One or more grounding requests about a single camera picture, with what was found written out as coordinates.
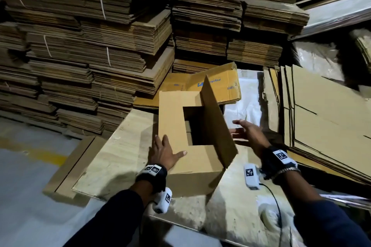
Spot pale flat board bundle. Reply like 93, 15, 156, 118
294, 0, 371, 40

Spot person's right hand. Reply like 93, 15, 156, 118
230, 119, 272, 158

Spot yellow carton with blue print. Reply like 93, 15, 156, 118
184, 61, 242, 106

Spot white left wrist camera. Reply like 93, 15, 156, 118
152, 186, 174, 215

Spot person's left hand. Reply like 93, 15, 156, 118
147, 134, 189, 171

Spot person's right forearm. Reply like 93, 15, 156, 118
277, 169, 371, 247

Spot silver bracelet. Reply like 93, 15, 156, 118
271, 166, 301, 186

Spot plywood work board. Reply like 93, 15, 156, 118
72, 108, 306, 247

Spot white plastic sack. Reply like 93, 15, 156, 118
223, 69, 269, 136

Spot person's left forearm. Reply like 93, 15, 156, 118
63, 179, 155, 247

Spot stacks of flat cardboard bundles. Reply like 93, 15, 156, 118
0, 0, 311, 139

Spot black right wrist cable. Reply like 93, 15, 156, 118
259, 183, 286, 247

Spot black left wrist band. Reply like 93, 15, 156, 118
134, 163, 169, 194

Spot clear plastic sheet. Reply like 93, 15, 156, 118
292, 40, 346, 84

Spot pile of brown cartons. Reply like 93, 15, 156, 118
262, 64, 371, 187

